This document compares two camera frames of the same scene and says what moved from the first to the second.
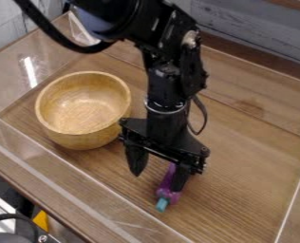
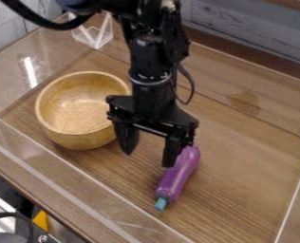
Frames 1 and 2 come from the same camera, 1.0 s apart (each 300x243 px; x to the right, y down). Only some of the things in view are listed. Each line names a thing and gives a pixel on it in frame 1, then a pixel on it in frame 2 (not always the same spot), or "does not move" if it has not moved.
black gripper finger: x=136 y=158 → x=128 y=135
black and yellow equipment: x=16 y=221 does not move
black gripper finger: x=180 y=177 → x=174 y=144
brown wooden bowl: x=79 y=107 does not move
